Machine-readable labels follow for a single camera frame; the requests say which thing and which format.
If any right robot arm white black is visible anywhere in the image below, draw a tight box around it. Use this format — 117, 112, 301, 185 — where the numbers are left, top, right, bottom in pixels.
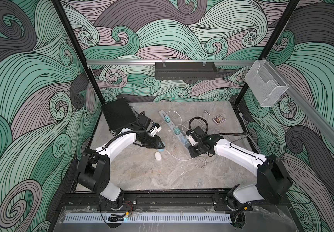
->
186, 126, 293, 210

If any clear mesh wall bin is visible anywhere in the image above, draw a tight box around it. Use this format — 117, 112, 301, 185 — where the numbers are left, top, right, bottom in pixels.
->
245, 60, 289, 107

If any small colourful card box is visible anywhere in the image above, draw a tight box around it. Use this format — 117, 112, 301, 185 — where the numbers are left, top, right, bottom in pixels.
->
212, 115, 226, 125

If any light blue usb charger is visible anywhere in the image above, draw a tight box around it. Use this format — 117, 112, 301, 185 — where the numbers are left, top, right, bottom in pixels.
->
179, 136, 189, 145

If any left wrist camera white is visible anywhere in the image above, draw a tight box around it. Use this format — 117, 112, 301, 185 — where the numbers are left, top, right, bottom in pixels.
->
150, 123, 162, 137

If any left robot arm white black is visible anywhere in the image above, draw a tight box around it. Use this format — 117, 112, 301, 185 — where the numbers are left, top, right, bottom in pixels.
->
76, 111, 165, 208

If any white slotted cable duct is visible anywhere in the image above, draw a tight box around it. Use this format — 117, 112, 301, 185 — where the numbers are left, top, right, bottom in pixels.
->
63, 213, 232, 224

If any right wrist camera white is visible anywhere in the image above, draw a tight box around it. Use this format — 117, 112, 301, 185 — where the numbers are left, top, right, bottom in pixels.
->
185, 130, 198, 147

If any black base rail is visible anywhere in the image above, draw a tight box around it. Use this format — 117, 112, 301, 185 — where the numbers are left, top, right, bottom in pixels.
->
59, 189, 289, 212

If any black metal box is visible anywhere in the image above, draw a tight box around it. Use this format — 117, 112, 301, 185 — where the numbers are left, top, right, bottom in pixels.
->
101, 98, 137, 135

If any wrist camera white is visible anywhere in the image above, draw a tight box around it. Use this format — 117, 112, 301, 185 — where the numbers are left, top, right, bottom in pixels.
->
185, 130, 198, 147
150, 123, 162, 137

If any white earbud case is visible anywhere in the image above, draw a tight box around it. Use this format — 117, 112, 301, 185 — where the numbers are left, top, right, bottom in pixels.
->
154, 152, 162, 161

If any white power strip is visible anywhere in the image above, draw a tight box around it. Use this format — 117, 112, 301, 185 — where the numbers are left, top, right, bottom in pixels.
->
158, 110, 190, 149

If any beige cable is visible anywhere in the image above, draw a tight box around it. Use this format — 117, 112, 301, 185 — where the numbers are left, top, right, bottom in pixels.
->
166, 110, 266, 169

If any black wall shelf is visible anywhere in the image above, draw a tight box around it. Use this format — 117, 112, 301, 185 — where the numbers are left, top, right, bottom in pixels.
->
154, 61, 218, 81

